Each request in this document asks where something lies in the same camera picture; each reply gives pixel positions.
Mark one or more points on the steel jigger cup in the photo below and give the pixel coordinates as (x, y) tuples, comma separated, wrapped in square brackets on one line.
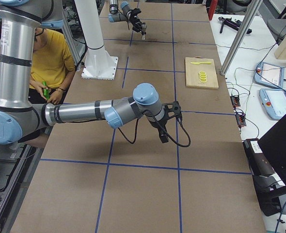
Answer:
[(143, 35)]

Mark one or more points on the yellow plastic knife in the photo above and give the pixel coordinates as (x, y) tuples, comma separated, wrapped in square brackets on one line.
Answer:
[(201, 63)]

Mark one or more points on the wooden cutting board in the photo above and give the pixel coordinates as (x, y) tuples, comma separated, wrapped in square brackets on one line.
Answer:
[(192, 79)]

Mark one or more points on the black handheld tool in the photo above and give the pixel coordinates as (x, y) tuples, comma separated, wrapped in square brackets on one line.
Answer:
[(228, 22)]

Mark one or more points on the person in yellow shirt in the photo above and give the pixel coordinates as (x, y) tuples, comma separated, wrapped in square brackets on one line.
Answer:
[(52, 62)]

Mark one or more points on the black box with label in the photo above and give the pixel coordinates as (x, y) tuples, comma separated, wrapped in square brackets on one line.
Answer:
[(257, 160)]

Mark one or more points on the green plastic tool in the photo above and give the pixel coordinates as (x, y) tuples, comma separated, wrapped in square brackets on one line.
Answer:
[(46, 92)]

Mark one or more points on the black computer monitor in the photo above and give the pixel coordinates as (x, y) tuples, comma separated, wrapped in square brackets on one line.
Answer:
[(273, 146)]

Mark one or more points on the lower teach pendant tablet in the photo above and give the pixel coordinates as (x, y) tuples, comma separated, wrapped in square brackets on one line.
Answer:
[(274, 102)]

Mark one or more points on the teach pendant tablet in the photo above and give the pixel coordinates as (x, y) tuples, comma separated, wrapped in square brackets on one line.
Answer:
[(274, 102), (269, 75)]

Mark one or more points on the upper teach pendant tablet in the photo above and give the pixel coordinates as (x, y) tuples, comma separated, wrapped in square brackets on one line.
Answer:
[(269, 75)]

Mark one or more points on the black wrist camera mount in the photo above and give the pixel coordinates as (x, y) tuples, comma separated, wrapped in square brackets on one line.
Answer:
[(172, 110)]

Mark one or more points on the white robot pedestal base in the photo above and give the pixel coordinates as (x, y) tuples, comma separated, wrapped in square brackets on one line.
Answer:
[(98, 63)]

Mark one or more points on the aluminium frame post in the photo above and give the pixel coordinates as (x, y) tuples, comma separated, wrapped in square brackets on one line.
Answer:
[(247, 20)]

